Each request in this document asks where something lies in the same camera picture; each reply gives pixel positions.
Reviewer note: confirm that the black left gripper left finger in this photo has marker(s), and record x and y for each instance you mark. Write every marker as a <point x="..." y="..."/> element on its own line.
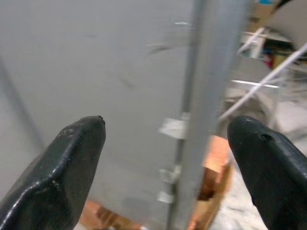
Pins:
<point x="50" y="177"/>

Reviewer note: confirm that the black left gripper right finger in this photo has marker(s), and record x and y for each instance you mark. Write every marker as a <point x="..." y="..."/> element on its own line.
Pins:
<point x="271" y="167"/>

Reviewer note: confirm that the grey fridge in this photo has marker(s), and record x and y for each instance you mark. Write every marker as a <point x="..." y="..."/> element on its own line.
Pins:
<point x="96" y="72"/>

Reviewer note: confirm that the white round appliance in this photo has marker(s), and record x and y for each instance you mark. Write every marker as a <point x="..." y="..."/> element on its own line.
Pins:
<point x="290" y="21"/>

